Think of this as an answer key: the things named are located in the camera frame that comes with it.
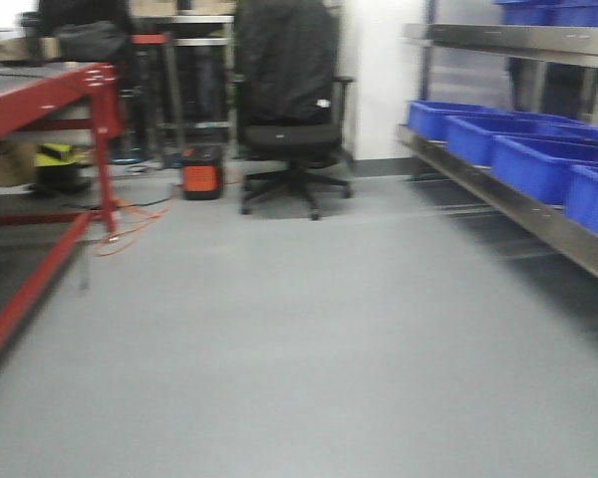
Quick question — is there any blue bin left front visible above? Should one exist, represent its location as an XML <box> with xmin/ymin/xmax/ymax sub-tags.
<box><xmin>446</xmin><ymin>112</ymin><xmax>598</xmax><ymax>166</ymax></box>

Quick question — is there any yellow black tool case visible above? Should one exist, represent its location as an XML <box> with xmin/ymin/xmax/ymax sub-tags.
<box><xmin>33</xmin><ymin>143</ymin><xmax>91</xmax><ymax>194</ymax></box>

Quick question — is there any orange black power station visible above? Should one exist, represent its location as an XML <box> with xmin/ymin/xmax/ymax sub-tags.
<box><xmin>180</xmin><ymin>145</ymin><xmax>224</xmax><ymax>200</ymax></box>

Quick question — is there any black swivel office chair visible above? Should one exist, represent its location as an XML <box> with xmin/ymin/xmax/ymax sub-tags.
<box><xmin>239</xmin><ymin>76</ymin><xmax>355</xmax><ymax>220</ymax></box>

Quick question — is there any large blue crate upper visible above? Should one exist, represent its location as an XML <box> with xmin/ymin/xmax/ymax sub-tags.
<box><xmin>493</xmin><ymin>0</ymin><xmax>598</xmax><ymax>27</ymax></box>

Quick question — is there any blue bin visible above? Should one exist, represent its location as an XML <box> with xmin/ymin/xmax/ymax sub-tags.
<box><xmin>564</xmin><ymin>165</ymin><xmax>598</xmax><ymax>235</ymax></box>
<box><xmin>489</xmin><ymin>136</ymin><xmax>598</xmax><ymax>206</ymax></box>
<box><xmin>407</xmin><ymin>100</ymin><xmax>513</xmax><ymax>140</ymax></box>
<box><xmin>446</xmin><ymin>112</ymin><xmax>598</xmax><ymax>166</ymax></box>

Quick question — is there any blue bin centre rear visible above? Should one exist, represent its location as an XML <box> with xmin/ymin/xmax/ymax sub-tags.
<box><xmin>407</xmin><ymin>100</ymin><xmax>513</xmax><ymax>140</ymax></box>

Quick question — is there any orange extension cable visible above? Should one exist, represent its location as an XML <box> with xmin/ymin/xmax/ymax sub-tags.
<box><xmin>95</xmin><ymin>166</ymin><xmax>243</xmax><ymax>258</ymax></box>

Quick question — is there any black bag on table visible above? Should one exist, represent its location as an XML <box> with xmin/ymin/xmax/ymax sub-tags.
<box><xmin>54</xmin><ymin>21</ymin><xmax>129</xmax><ymax>63</ymax></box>

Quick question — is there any stainless steel shelf rack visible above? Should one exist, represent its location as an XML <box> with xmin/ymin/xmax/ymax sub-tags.
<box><xmin>397</xmin><ymin>24</ymin><xmax>598</xmax><ymax>279</ymax></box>

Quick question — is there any black jacket on chair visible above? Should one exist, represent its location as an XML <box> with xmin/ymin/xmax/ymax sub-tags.
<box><xmin>236</xmin><ymin>1</ymin><xmax>337</xmax><ymax>125</ymax></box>

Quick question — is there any red metal table frame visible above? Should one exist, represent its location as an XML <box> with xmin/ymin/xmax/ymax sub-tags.
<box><xmin>0</xmin><ymin>62</ymin><xmax>126</xmax><ymax>379</ymax></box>

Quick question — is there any blue bin centre front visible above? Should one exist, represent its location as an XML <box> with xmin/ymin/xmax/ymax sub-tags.
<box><xmin>489</xmin><ymin>136</ymin><xmax>598</xmax><ymax>206</ymax></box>

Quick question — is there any blue bin right front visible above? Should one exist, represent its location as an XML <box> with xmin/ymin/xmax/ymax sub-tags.
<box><xmin>564</xmin><ymin>165</ymin><xmax>598</xmax><ymax>235</ymax></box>

